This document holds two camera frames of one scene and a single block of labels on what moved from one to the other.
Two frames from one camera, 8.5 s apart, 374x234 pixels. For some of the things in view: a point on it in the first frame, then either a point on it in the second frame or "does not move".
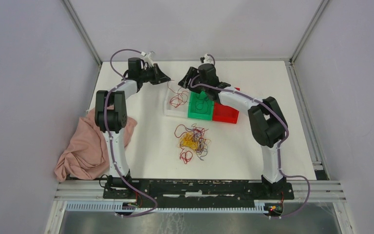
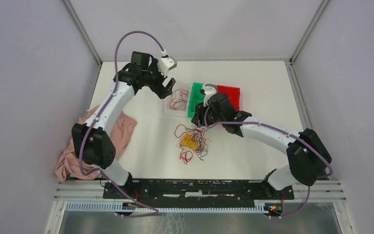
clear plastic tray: x=176 y=103 does not move
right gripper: x=193 y=72 -> x=199 y=117
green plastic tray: x=200 y=107 does not move
